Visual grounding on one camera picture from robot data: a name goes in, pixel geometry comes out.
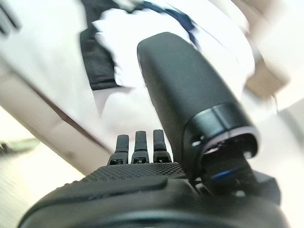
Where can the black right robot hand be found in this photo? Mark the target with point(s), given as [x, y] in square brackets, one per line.
[180, 99]

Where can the bed with white sheet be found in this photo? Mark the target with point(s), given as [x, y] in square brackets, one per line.
[50, 66]

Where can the white garment with navy trim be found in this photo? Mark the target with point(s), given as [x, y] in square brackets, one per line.
[123, 42]

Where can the black garment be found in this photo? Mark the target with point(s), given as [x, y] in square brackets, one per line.
[99, 59]

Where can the beige wooden bed frame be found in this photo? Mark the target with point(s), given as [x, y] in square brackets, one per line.
[42, 114]

